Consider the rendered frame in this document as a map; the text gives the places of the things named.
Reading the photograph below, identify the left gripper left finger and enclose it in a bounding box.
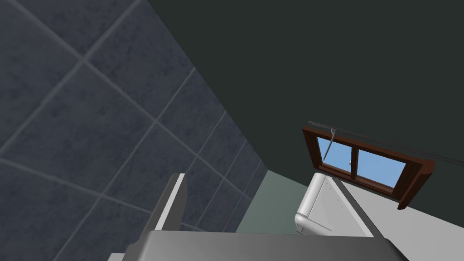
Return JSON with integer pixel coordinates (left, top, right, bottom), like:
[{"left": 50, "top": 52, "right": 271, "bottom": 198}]
[{"left": 143, "top": 173, "right": 188, "bottom": 233}]

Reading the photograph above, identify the brown framed window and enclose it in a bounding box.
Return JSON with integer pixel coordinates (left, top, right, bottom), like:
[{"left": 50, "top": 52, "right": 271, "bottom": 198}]
[{"left": 302, "top": 121, "right": 437, "bottom": 211}]

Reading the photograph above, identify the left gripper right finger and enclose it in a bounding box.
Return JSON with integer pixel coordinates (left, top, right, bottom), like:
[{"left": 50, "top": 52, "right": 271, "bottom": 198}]
[{"left": 294, "top": 172, "right": 384, "bottom": 238}]

